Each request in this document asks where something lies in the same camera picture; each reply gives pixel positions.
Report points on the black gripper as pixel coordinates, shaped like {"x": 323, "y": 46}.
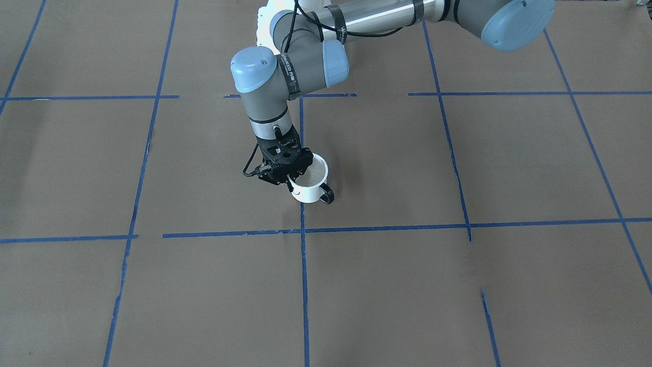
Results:
{"x": 270, "y": 176}

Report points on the white mug with smiley face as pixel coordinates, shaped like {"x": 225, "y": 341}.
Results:
{"x": 312, "y": 186}

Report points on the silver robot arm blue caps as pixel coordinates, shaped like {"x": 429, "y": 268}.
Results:
{"x": 310, "y": 48}

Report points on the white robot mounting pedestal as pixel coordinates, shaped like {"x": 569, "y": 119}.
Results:
{"x": 267, "y": 18}

